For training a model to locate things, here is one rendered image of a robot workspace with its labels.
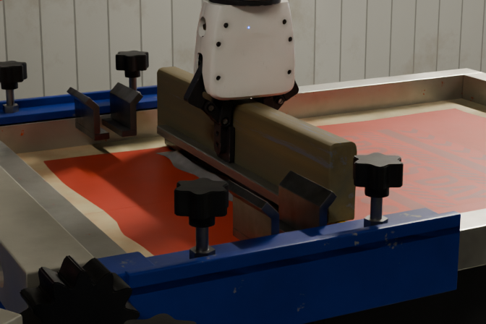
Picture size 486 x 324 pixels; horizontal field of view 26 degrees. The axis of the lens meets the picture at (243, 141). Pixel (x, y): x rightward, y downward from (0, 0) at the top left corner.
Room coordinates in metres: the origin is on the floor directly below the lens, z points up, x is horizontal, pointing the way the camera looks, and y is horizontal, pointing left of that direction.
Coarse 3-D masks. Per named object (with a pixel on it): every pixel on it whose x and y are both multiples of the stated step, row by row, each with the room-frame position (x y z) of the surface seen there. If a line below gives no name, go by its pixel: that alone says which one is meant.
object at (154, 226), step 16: (128, 208) 1.02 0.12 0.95; (144, 208) 1.02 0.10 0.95; (160, 208) 1.02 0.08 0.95; (368, 208) 1.02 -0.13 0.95; (448, 208) 1.02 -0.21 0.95; (464, 208) 1.02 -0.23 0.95; (480, 208) 1.02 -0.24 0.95; (128, 224) 0.98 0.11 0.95; (144, 224) 0.98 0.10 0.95; (160, 224) 0.98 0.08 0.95; (176, 224) 0.98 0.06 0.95; (224, 224) 0.98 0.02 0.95; (144, 240) 0.93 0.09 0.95; (160, 240) 0.93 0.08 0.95; (176, 240) 0.93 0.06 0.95; (192, 240) 0.93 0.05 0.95; (224, 240) 0.93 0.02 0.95
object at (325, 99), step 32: (320, 96) 1.43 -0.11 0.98; (352, 96) 1.45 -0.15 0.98; (384, 96) 1.48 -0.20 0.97; (416, 96) 1.50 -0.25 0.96; (448, 96) 1.53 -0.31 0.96; (480, 96) 1.50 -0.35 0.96; (0, 128) 1.23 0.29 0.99; (32, 128) 1.24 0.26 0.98; (64, 128) 1.26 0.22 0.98; (0, 160) 1.08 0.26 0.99; (32, 192) 0.96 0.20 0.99; (64, 224) 0.87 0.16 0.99; (480, 224) 0.87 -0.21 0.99; (96, 256) 0.79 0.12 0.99; (480, 256) 0.87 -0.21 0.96
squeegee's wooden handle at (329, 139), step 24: (168, 72) 1.24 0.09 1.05; (168, 96) 1.23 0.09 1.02; (168, 120) 1.23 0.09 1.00; (192, 120) 1.17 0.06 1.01; (240, 120) 1.06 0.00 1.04; (264, 120) 1.02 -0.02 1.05; (288, 120) 1.00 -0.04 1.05; (240, 144) 1.06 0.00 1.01; (264, 144) 1.01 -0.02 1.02; (288, 144) 0.97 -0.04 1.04; (312, 144) 0.93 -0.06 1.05; (336, 144) 0.91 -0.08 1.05; (264, 168) 1.01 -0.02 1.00; (288, 168) 0.97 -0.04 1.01; (312, 168) 0.93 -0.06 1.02; (336, 168) 0.91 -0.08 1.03; (336, 192) 0.91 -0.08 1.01; (336, 216) 0.91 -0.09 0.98
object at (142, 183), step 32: (320, 128) 1.36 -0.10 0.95; (352, 128) 1.36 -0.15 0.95; (384, 128) 1.36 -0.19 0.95; (416, 128) 1.36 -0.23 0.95; (448, 128) 1.36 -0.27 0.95; (480, 128) 1.36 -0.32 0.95; (64, 160) 1.21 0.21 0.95; (96, 160) 1.21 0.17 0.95; (128, 160) 1.21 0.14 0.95; (160, 160) 1.21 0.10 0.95; (96, 192) 1.08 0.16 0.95; (128, 192) 1.08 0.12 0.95; (160, 192) 1.08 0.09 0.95
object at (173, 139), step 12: (168, 132) 1.20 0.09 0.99; (180, 132) 1.20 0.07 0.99; (180, 144) 1.17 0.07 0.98; (192, 144) 1.15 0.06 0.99; (204, 156) 1.11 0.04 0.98; (216, 156) 1.10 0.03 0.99; (216, 168) 1.08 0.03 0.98; (228, 168) 1.06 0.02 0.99; (240, 168) 1.05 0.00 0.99; (240, 180) 1.03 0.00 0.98; (252, 180) 1.01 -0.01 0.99; (264, 180) 1.01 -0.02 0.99; (264, 192) 0.99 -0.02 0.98; (276, 192) 0.97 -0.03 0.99
